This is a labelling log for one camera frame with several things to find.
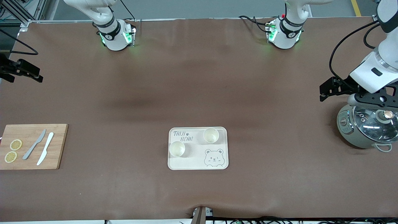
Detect cream bear print tray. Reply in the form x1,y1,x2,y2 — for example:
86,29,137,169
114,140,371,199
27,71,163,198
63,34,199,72
168,127,229,170

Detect black right arm base cable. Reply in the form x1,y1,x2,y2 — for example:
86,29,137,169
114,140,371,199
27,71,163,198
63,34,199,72
119,0,136,21

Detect grey pot with glass lid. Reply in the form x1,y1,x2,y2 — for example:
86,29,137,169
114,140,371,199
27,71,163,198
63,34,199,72
337,103,398,153

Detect brown table mat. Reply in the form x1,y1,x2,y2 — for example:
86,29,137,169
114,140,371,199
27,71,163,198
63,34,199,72
0,17,398,222

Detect glass pot lid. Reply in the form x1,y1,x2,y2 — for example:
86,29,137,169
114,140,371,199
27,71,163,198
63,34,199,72
353,105,398,144

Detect bamboo cutting board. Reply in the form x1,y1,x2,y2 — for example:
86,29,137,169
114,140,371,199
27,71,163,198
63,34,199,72
0,124,69,170

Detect black left arm base cables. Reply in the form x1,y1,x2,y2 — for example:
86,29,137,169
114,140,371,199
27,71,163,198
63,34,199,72
238,15,281,33

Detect grey clamp bracket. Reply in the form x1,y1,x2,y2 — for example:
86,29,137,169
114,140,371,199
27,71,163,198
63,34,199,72
192,206,214,224

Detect white IKEA cup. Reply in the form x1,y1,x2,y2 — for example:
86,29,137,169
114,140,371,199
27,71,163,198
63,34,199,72
169,141,186,157
203,128,219,144

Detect grey plastic knife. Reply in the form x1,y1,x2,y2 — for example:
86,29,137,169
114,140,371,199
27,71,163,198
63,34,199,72
22,129,47,160

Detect aluminium frame post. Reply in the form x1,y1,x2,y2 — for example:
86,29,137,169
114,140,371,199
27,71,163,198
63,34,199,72
0,0,48,28

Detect white plastic knife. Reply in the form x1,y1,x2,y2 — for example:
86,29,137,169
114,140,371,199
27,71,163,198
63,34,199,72
37,132,54,166

